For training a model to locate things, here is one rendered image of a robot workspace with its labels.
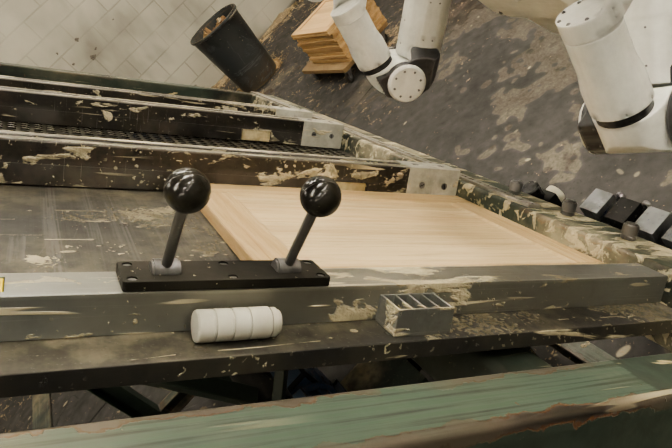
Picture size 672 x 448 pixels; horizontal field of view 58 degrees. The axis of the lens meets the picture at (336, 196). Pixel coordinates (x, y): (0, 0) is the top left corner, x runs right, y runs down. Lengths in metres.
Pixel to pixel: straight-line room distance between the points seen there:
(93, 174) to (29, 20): 5.13
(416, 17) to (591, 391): 0.86
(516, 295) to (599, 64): 0.28
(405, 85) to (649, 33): 0.53
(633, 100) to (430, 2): 0.56
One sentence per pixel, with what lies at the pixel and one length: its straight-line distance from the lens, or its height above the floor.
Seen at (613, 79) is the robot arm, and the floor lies 1.25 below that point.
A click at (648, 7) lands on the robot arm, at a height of 1.24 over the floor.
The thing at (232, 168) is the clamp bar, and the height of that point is 1.29.
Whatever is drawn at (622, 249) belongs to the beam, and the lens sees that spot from 1.03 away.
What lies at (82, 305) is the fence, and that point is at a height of 1.49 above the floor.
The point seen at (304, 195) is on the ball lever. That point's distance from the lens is 0.54.
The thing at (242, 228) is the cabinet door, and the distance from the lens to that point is 0.84.
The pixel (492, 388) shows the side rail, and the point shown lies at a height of 1.30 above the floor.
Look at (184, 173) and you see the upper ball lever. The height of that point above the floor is 1.52.
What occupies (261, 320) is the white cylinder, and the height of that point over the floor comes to 1.37.
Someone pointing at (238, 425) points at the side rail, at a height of 1.45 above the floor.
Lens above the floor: 1.67
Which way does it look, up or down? 30 degrees down
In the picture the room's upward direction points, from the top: 42 degrees counter-clockwise
